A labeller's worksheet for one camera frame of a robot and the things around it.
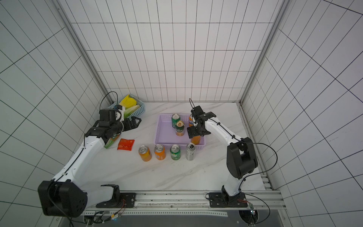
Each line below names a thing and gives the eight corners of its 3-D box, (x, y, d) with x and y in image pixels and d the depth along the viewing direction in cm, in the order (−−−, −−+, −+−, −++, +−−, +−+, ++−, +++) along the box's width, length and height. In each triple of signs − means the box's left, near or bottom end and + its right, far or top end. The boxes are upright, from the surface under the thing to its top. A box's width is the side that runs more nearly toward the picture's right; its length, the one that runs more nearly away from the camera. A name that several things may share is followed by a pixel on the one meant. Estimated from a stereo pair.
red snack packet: (117, 150, 94) (116, 149, 92) (121, 140, 99) (120, 138, 97) (131, 150, 94) (131, 149, 92) (134, 140, 99) (133, 138, 97)
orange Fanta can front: (156, 160, 88) (153, 153, 80) (157, 151, 92) (154, 143, 84) (165, 160, 88) (163, 153, 80) (166, 151, 92) (164, 144, 84)
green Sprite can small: (170, 160, 89) (169, 153, 80) (171, 151, 93) (170, 143, 84) (180, 160, 89) (180, 153, 80) (180, 151, 93) (180, 144, 84)
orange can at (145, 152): (141, 161, 88) (137, 154, 80) (143, 152, 92) (139, 144, 83) (151, 161, 88) (147, 154, 80) (152, 152, 92) (149, 144, 83)
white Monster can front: (186, 161, 88) (186, 151, 77) (185, 152, 92) (186, 142, 81) (194, 161, 88) (196, 151, 78) (194, 152, 92) (195, 142, 81)
